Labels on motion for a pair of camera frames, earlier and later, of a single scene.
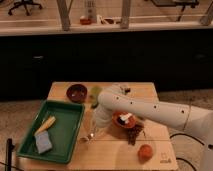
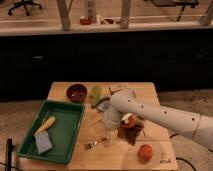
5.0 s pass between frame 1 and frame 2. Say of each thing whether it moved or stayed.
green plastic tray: stayed
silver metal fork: moved
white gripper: moved
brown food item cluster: stayed
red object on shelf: stayed
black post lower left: stayed
